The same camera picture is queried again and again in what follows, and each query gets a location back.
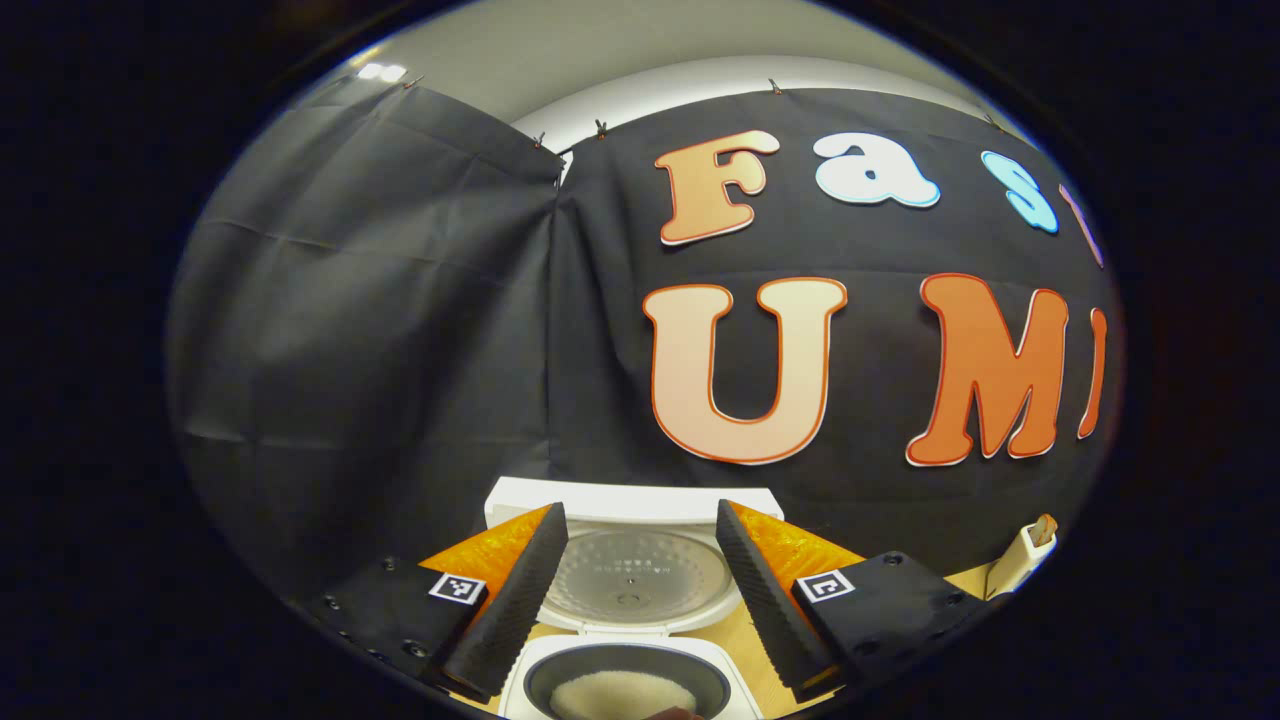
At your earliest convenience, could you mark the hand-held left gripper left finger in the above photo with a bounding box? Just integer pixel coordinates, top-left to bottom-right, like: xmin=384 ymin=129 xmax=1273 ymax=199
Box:
xmin=300 ymin=501 xmax=569 ymax=704

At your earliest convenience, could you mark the black backdrop cloth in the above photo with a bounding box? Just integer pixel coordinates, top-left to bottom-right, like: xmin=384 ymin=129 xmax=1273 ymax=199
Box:
xmin=165 ymin=82 xmax=1123 ymax=601

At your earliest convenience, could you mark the white toaster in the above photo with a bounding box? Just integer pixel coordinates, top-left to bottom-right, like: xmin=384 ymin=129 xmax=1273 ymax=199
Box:
xmin=985 ymin=525 xmax=1056 ymax=601

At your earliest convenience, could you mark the white rice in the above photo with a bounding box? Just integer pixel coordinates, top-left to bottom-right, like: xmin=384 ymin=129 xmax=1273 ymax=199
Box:
xmin=548 ymin=670 xmax=698 ymax=720

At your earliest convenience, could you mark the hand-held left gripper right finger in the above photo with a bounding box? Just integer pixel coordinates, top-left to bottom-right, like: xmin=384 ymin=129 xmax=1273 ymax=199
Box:
xmin=715 ymin=499 xmax=991 ymax=701

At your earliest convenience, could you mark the white rice cooker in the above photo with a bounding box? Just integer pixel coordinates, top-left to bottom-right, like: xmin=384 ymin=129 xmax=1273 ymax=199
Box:
xmin=484 ymin=476 xmax=786 ymax=720

